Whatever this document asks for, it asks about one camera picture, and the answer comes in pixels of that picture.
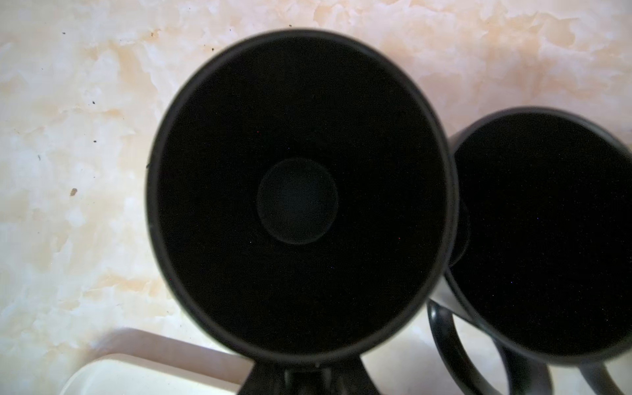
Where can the clear plastic tray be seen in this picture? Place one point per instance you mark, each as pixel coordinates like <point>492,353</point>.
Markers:
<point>132,361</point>

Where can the black and white mug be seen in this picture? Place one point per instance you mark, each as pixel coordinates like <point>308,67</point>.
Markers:
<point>302,204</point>

